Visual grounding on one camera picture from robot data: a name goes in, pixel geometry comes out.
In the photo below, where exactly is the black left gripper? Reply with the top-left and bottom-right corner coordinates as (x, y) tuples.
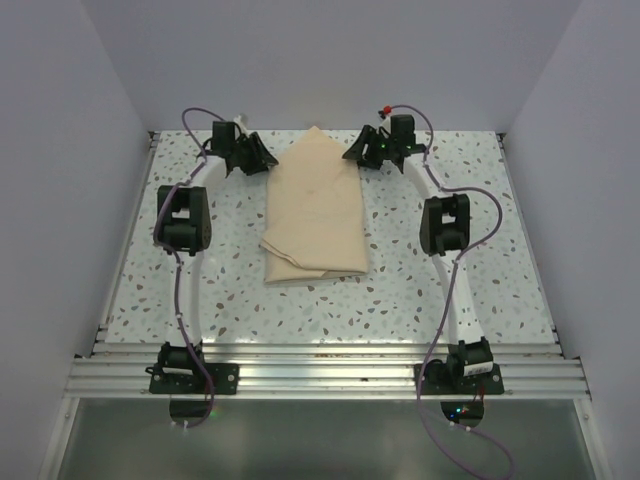
(230, 133), (277, 177)

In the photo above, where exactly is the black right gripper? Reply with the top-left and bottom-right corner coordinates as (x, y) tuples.
(342, 126), (395, 172)

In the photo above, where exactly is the beige cloth drape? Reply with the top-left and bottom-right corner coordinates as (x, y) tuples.
(261, 127), (370, 284)

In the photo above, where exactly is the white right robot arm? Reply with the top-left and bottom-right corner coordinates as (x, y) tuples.
(343, 107), (494, 393)

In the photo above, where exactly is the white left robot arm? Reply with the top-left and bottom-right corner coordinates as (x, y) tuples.
(152, 116), (278, 393)

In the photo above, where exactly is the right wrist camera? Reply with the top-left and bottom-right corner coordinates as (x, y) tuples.
(378, 105), (393, 123)

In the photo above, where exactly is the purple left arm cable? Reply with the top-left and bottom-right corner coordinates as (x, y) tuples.
(151, 106), (241, 429)

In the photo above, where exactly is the aluminium rail frame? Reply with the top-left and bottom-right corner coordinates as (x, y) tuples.
(42, 131), (611, 479)

